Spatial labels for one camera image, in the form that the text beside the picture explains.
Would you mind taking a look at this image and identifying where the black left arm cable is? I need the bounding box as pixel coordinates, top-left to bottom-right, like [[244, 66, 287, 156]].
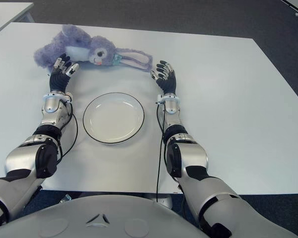
[[56, 99, 78, 162]]

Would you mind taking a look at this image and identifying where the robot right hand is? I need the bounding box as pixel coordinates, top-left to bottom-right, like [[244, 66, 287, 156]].
[[150, 59, 177, 96]]

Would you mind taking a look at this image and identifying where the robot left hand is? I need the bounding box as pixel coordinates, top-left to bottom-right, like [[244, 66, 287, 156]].
[[49, 53, 80, 94]]

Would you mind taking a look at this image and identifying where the grey table leg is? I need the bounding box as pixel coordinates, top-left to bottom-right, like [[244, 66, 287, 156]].
[[149, 194, 173, 209]]

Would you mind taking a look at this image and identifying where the purple plush bunny doll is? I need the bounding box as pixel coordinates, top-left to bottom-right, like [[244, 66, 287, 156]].
[[33, 24, 153, 73]]

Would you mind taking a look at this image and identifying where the white plate black rim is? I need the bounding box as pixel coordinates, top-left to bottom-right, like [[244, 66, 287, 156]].
[[82, 92, 145, 145]]

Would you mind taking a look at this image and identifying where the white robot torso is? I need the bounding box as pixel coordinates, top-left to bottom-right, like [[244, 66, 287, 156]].
[[0, 194, 209, 238]]

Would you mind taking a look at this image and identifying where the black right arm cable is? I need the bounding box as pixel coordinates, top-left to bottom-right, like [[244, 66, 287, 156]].
[[155, 101, 164, 203]]

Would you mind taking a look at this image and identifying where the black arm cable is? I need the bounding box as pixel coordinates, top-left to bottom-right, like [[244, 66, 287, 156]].
[[155, 101, 164, 203], [56, 99, 78, 162]]

